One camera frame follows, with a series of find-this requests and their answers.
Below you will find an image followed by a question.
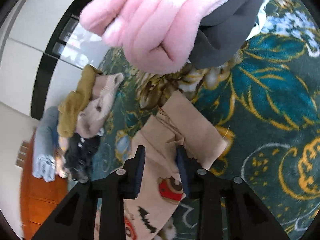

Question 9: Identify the wooden headboard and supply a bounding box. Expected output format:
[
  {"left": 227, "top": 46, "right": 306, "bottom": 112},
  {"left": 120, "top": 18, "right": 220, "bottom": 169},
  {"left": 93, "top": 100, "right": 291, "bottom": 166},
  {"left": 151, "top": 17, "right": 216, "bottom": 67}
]
[{"left": 20, "top": 134, "right": 83, "bottom": 240}]

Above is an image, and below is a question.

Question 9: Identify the white wardrobe with black stripe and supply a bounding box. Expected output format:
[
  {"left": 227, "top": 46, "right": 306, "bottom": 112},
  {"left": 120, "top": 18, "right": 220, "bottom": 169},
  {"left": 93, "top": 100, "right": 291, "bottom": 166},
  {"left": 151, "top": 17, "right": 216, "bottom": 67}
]
[{"left": 0, "top": 0, "right": 110, "bottom": 120}]

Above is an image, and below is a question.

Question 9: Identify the black garment with white stripes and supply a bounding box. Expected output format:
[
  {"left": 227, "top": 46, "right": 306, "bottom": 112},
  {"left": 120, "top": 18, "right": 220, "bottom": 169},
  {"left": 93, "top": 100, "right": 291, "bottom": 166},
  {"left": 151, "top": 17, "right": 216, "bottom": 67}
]
[{"left": 189, "top": 0, "right": 273, "bottom": 69}]

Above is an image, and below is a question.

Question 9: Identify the teal floral blanket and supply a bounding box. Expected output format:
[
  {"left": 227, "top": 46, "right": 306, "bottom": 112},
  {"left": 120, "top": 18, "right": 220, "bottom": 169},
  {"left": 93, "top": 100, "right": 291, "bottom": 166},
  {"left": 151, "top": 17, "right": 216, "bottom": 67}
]
[{"left": 67, "top": 0, "right": 320, "bottom": 240}]

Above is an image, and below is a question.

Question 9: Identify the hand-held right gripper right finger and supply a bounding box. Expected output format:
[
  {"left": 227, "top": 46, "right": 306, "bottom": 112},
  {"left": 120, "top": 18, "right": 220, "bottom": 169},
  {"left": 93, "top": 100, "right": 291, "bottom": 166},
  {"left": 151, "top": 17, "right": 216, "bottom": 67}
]
[{"left": 176, "top": 146, "right": 292, "bottom": 240}]

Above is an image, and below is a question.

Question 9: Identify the dark grey fleece jacket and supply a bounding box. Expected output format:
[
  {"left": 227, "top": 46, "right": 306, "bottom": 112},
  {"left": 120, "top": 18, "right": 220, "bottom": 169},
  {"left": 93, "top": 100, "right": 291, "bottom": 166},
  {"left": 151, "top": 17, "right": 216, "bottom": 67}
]
[{"left": 64, "top": 134, "right": 100, "bottom": 180}]

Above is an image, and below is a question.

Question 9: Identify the pink fleece cloth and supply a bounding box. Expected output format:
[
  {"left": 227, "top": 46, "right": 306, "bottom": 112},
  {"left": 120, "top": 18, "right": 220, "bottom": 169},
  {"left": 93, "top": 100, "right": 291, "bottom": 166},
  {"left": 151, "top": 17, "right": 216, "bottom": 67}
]
[{"left": 79, "top": 0, "right": 265, "bottom": 75}]

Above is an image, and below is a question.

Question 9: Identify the folded light blue quilt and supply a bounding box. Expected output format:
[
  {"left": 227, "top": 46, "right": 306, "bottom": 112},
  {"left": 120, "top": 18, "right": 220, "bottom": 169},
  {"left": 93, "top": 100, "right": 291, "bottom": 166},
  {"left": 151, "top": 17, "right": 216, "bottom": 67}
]
[{"left": 32, "top": 106, "right": 60, "bottom": 182}]

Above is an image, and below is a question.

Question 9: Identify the beige fuzzy sweater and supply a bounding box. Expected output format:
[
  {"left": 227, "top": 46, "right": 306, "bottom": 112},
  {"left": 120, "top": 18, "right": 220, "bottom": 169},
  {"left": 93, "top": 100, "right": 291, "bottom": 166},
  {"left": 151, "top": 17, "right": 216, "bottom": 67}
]
[{"left": 75, "top": 73, "right": 125, "bottom": 138}]

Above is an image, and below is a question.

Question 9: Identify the cream printed garment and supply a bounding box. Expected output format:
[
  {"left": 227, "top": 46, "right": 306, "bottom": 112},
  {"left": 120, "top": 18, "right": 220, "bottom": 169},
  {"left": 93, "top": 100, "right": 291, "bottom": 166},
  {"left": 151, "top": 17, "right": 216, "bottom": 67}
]
[{"left": 124, "top": 90, "right": 228, "bottom": 240}]

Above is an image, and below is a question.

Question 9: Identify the olive green knit garment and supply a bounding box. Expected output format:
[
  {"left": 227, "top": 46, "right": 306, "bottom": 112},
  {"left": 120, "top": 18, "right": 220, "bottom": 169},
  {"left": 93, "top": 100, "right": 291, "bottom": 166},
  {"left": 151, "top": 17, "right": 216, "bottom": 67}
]
[{"left": 57, "top": 65, "right": 103, "bottom": 138}]

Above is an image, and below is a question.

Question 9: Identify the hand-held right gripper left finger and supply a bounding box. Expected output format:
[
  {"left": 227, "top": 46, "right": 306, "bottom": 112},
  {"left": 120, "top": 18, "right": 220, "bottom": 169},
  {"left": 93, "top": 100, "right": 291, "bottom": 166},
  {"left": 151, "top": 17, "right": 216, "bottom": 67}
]
[{"left": 31, "top": 145, "right": 146, "bottom": 240}]

